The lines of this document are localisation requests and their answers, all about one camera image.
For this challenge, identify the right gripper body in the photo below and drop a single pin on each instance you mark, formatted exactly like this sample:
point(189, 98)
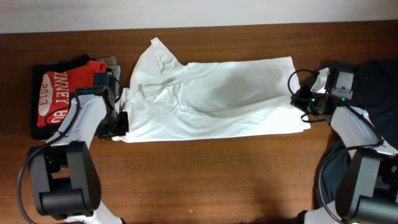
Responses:
point(310, 101)

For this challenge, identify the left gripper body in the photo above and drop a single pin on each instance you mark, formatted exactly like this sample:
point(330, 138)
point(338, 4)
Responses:
point(113, 124)

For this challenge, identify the white t-shirt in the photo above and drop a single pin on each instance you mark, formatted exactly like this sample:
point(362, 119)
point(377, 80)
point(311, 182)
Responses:
point(169, 101)

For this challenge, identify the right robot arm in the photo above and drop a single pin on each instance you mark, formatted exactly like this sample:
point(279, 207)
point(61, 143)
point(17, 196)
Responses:
point(356, 182)

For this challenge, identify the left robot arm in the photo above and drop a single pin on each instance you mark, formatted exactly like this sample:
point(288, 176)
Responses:
point(64, 179)

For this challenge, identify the dark green t-shirt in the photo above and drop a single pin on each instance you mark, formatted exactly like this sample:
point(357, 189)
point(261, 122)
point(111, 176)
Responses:
point(372, 87)

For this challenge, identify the folded red printed t-shirt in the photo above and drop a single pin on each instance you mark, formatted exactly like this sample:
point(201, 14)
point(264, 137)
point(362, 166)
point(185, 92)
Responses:
point(56, 87)

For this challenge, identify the folded black t-shirt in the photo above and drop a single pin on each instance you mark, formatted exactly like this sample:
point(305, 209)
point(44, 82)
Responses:
point(37, 74)

